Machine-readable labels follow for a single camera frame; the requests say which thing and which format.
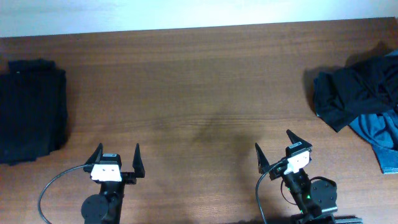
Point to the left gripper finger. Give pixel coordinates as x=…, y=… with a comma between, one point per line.
x=137, y=164
x=96, y=156

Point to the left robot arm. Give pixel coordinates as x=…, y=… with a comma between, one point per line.
x=105, y=207

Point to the black fabric storage container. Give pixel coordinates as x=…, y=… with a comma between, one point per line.
x=33, y=110

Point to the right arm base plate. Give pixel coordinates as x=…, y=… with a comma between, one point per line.
x=354, y=220

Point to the black t-shirt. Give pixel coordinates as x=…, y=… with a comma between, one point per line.
x=331, y=99

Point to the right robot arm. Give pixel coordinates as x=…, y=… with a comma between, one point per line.
x=315, y=198

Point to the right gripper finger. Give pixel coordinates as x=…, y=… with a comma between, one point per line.
x=294, y=139
x=263, y=163

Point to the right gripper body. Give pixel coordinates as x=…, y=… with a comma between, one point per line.
x=278, y=171

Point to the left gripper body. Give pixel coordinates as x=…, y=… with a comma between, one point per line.
x=128, y=177

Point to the blue denim jeans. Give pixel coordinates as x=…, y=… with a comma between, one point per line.
x=381, y=133

